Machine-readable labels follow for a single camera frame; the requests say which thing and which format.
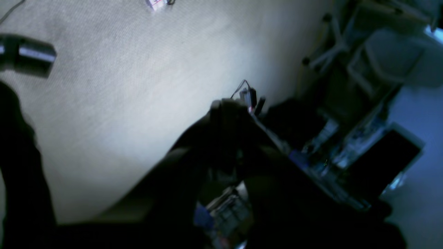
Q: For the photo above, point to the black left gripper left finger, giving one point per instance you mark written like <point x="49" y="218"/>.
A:
<point x="166" y="197"/>

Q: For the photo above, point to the dark monitor on desk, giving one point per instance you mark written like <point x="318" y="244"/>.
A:
<point x="373" y="171"/>

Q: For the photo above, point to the grey office chair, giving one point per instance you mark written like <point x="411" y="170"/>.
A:
<point x="389" y="41"/>

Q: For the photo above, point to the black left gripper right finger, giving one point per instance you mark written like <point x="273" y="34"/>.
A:
<point x="291" y="212"/>

